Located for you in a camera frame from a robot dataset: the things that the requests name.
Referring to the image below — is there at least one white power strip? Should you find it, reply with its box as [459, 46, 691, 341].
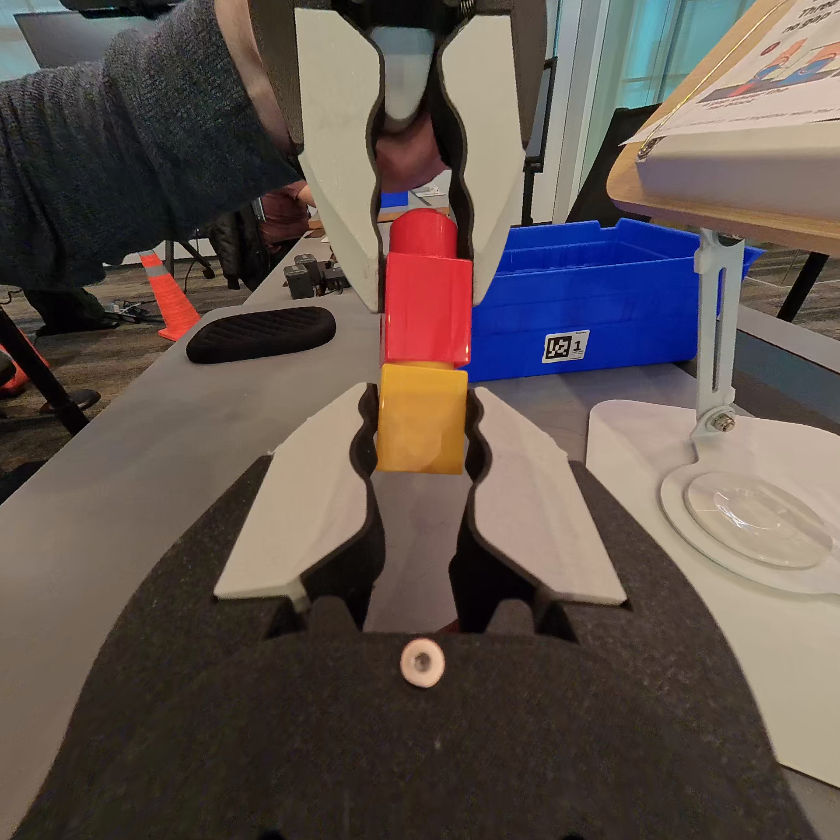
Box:
[105, 298, 161, 326]

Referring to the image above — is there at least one person's left hand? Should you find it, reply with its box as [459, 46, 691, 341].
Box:
[377, 118, 452, 191]

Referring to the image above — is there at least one black panel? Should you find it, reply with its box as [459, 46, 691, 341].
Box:
[566, 104, 664, 227]

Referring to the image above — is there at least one office chair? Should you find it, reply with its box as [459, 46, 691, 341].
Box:
[0, 388, 102, 434]

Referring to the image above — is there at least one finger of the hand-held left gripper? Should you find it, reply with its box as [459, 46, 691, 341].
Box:
[437, 13, 527, 307]
[294, 7, 387, 314]

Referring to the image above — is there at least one wooden table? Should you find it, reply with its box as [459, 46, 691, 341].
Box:
[308, 205, 454, 229]

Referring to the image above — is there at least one yellow building block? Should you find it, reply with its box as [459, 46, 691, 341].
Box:
[375, 360, 470, 475]

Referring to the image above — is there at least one grey desk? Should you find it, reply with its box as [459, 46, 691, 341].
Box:
[0, 223, 840, 840]

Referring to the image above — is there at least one orange traffic cone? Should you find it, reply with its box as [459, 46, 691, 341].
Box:
[0, 327, 50, 398]
[139, 249, 201, 342]

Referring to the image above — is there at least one red building block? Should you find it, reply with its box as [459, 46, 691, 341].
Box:
[381, 209, 475, 368]

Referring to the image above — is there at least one black screen on floor stand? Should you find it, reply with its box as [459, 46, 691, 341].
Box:
[521, 56, 559, 225]

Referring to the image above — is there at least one large black display screen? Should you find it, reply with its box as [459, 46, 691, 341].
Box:
[14, 10, 155, 70]

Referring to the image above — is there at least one black webcam bar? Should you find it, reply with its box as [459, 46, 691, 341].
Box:
[59, 0, 181, 17]

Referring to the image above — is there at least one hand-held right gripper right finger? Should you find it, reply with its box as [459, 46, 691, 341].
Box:
[450, 386, 629, 624]

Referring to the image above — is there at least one person's left forearm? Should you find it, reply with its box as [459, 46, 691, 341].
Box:
[0, 0, 303, 290]

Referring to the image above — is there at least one black wrist rest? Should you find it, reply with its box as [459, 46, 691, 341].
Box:
[185, 306, 337, 365]

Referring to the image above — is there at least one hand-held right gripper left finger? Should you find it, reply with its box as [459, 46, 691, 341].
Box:
[213, 382, 386, 623]

